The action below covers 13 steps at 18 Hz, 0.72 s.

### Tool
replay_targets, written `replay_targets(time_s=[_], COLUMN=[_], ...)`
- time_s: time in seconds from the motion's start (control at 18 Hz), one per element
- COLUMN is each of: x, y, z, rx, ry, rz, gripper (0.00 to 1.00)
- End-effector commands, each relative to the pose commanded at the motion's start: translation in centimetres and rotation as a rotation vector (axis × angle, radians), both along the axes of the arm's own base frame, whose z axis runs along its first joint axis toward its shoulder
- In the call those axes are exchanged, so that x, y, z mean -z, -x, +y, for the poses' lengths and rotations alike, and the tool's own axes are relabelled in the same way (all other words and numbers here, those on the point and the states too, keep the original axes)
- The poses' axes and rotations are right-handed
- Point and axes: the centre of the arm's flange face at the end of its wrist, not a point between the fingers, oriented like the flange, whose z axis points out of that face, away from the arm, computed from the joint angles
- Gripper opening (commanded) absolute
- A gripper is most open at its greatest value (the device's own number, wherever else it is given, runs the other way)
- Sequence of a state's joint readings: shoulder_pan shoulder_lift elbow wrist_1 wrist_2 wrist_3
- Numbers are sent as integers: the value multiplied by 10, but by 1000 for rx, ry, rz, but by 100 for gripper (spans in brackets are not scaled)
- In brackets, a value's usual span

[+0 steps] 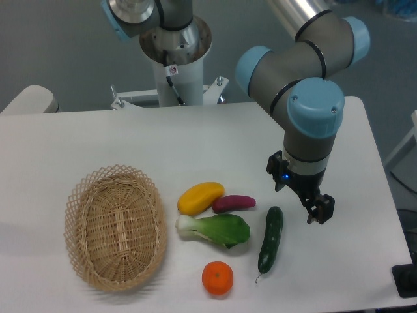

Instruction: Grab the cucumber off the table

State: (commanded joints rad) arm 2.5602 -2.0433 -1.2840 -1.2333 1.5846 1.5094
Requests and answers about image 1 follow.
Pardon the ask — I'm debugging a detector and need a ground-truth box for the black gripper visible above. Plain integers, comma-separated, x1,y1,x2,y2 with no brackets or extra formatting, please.
266,150,335,224

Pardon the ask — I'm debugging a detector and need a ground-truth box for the green cucumber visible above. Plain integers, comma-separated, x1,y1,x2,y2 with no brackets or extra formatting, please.
255,206,283,282

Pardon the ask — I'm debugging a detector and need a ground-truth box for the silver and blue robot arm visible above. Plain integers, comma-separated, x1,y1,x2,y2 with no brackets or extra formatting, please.
101,1,370,223

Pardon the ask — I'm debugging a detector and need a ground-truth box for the purple sweet potato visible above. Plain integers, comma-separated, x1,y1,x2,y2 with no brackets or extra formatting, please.
212,195,256,214

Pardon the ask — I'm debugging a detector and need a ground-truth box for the green bok choy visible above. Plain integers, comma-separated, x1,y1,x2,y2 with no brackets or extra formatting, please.
175,213,251,249

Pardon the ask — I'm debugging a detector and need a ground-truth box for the yellow mango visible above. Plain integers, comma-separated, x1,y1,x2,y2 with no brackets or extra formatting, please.
177,182,225,216

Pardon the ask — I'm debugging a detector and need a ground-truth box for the orange tangerine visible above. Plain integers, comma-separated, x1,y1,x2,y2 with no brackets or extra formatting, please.
201,261,233,296

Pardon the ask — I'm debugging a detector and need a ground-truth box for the black device at table edge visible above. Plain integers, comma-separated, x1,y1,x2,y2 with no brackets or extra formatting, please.
392,264,416,298

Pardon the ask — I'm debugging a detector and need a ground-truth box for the woven wicker basket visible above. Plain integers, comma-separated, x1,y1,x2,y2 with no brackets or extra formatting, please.
64,165,167,291

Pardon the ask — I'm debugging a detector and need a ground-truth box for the blue object in corner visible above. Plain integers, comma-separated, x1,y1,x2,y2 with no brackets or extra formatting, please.
375,0,416,22

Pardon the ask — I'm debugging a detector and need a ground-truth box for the white chair back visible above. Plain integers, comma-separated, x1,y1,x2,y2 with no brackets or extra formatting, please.
1,85,60,116

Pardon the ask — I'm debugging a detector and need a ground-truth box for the white furniture frame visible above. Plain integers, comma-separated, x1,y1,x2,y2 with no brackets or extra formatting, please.
383,110,416,169

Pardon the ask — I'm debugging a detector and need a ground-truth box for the black pedestal cable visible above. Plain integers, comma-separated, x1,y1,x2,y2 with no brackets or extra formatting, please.
162,49,186,106

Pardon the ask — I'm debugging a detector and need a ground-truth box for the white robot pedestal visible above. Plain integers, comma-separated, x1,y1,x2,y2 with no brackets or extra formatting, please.
111,16,229,110

